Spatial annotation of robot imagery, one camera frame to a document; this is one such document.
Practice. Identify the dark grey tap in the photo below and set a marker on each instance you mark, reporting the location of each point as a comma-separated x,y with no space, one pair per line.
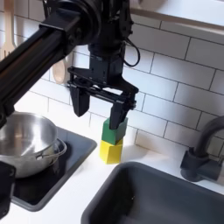
201,163

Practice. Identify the green wooden block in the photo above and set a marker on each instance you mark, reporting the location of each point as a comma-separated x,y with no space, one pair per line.
112,136

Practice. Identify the wooden microwave cabinet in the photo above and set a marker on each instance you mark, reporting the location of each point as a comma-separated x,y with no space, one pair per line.
180,22

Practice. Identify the wooden slotted spatula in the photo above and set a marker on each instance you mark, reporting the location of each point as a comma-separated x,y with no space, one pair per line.
8,20

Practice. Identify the black stove top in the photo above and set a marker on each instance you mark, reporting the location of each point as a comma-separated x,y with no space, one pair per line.
75,147

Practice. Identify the wooden spoon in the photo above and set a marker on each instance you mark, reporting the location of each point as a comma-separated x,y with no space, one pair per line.
58,71

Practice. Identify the dark grey sink basin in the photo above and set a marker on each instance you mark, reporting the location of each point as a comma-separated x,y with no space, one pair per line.
163,195

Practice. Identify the yellow wooden block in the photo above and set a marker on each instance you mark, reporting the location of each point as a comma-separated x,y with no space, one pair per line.
110,153

